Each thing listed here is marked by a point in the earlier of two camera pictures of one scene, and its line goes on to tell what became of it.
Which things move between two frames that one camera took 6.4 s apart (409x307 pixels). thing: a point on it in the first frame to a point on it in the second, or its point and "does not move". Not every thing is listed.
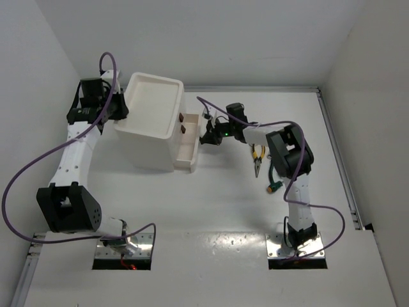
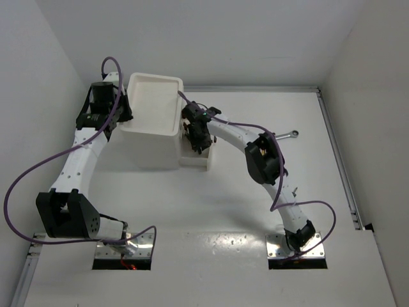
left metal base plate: [144, 241] does not move
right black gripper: [211, 137] to [191, 128]
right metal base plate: [277, 247] does not move
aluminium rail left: [22, 289] does not move
